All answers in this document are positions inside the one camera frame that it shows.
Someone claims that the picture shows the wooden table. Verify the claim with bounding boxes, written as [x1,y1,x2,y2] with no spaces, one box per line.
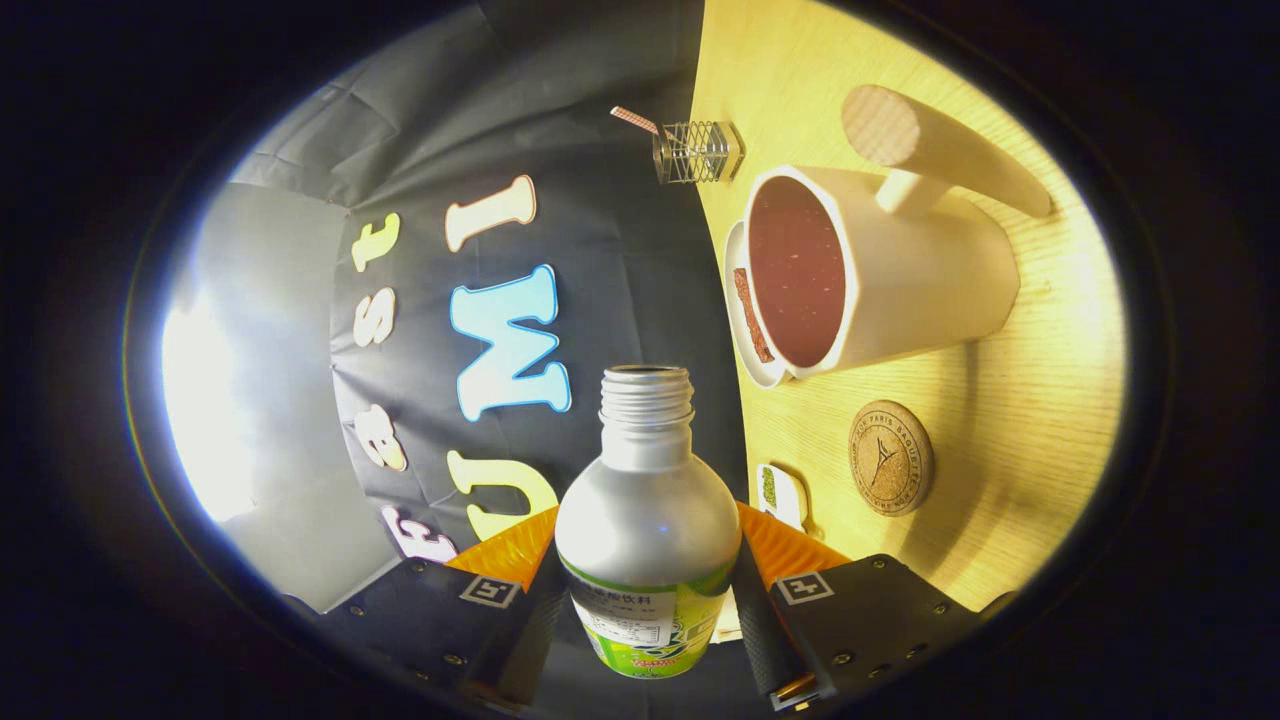
[690,0,1126,613]

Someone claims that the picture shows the round cork coaster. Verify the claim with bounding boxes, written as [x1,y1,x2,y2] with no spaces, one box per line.
[848,400,935,517]

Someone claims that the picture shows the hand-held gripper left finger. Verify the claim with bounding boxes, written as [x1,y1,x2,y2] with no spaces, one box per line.
[300,505,567,713]

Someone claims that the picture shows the white cup with handle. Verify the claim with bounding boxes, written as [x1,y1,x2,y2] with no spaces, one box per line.
[745,85,1053,381]

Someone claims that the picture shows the white plate with meat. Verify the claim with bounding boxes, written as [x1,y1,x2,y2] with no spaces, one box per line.
[722,220,791,389]

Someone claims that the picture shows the white divided plate with beans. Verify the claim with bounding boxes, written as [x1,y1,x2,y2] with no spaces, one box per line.
[755,463,809,531]

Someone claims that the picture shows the silver bottle with green label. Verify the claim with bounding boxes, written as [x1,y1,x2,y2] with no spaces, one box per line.
[553,365,743,680]

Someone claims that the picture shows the clear glass straw holder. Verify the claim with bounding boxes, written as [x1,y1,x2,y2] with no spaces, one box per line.
[652,120,746,186]

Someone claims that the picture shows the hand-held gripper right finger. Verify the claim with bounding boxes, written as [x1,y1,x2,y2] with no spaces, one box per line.
[735,500,1016,713]

